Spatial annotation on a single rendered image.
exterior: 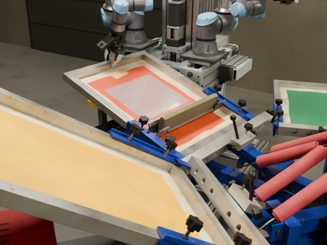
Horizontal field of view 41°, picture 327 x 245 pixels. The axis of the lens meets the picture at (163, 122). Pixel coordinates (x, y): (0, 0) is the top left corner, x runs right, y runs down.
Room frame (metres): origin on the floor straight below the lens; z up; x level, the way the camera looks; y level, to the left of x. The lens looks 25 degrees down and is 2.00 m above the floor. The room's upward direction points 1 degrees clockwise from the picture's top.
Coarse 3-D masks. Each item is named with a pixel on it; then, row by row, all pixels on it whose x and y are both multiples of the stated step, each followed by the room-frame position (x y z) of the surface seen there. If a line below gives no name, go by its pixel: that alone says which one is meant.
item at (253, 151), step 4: (244, 148) 1.71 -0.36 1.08; (248, 148) 1.71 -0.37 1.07; (252, 148) 1.72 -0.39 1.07; (232, 152) 1.74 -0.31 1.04; (236, 152) 1.72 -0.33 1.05; (240, 152) 1.71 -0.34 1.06; (244, 152) 1.69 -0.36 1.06; (248, 152) 1.69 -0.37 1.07; (252, 152) 1.69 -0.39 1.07; (256, 152) 1.70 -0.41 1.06; (260, 152) 1.70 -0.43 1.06; (248, 156) 1.68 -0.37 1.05; (252, 156) 1.67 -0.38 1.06; (256, 156) 1.67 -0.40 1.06; (248, 160) 1.68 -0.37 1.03; (252, 160) 1.67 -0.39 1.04; (256, 164) 1.65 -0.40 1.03; (256, 168) 1.65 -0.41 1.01
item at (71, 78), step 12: (108, 60) 2.33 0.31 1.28; (120, 60) 2.36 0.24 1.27; (132, 60) 2.43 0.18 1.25; (156, 60) 2.45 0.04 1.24; (72, 72) 2.13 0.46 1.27; (84, 72) 2.17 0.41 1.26; (96, 72) 2.23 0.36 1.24; (168, 72) 2.37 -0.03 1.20; (72, 84) 2.06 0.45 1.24; (84, 84) 2.05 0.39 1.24; (192, 84) 2.26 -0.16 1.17; (84, 96) 2.00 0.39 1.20; (96, 96) 1.96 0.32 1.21; (204, 96) 2.20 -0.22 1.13; (108, 108) 1.89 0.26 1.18; (228, 108) 2.09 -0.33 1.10; (120, 120) 1.83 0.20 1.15; (240, 120) 2.01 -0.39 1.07; (216, 132) 1.87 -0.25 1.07; (204, 144) 1.76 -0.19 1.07
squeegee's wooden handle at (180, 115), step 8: (208, 96) 2.04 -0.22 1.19; (216, 96) 2.06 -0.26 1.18; (192, 104) 1.94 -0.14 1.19; (200, 104) 1.97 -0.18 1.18; (208, 104) 2.02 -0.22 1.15; (176, 112) 1.85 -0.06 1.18; (184, 112) 1.88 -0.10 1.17; (192, 112) 1.93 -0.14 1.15; (200, 112) 1.99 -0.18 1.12; (160, 120) 1.79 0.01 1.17; (168, 120) 1.79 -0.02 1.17; (176, 120) 1.84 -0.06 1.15; (184, 120) 1.90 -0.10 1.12; (160, 128) 1.79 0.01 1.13
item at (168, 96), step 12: (132, 72) 2.32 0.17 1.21; (144, 72) 2.35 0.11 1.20; (132, 84) 2.20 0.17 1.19; (144, 84) 2.23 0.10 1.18; (156, 84) 2.25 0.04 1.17; (168, 84) 2.28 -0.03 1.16; (156, 96) 2.13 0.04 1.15; (168, 96) 2.16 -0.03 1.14; (180, 96) 2.18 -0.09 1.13; (168, 108) 2.04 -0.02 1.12; (204, 120) 2.00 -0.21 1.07; (216, 120) 2.03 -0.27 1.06
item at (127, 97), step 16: (96, 80) 2.17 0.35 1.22; (112, 80) 2.20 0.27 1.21; (112, 96) 2.05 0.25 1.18; (128, 96) 2.08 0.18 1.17; (144, 96) 2.11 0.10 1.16; (128, 112) 1.94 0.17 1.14; (144, 112) 1.97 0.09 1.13; (160, 112) 1.99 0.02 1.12; (176, 128) 1.89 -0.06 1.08; (192, 128) 1.91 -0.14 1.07
